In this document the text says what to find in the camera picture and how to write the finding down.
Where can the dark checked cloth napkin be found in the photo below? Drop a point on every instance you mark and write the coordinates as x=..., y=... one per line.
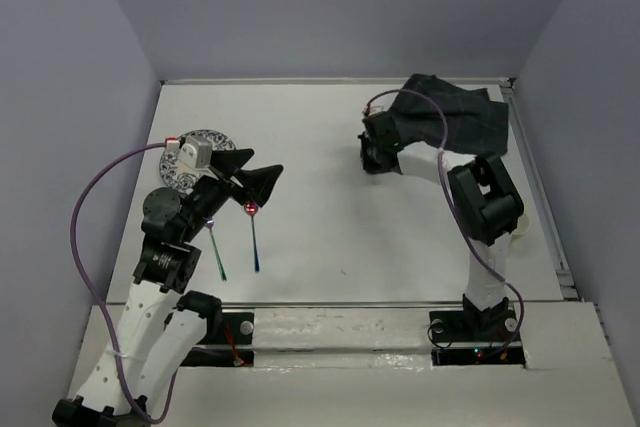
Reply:
x=476, y=124

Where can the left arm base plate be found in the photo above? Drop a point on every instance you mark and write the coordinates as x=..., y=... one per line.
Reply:
x=228, y=346

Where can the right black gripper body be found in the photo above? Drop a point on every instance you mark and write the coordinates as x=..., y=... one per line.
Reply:
x=370, y=151

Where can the iridescent spoon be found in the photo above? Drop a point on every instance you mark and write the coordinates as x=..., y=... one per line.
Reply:
x=251, y=209

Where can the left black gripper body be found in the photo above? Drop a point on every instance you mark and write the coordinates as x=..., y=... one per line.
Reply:
x=208, y=195

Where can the blue floral plate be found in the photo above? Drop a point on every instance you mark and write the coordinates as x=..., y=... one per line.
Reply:
x=176, y=175

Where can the pale yellow paper cup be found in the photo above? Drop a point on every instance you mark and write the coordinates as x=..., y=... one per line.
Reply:
x=522, y=227

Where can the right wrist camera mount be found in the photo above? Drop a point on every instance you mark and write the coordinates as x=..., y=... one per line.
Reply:
x=373, y=109

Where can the iridescent fork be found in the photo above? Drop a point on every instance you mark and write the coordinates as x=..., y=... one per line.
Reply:
x=218, y=252

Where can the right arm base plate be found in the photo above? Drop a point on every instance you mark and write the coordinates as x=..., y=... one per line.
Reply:
x=480, y=347

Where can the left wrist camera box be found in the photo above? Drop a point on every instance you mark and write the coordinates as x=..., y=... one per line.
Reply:
x=195, y=153

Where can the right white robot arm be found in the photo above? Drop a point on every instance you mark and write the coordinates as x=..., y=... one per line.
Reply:
x=486, y=207

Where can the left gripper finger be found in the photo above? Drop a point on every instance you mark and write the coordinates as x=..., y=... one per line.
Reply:
x=227, y=165
x=257, y=185

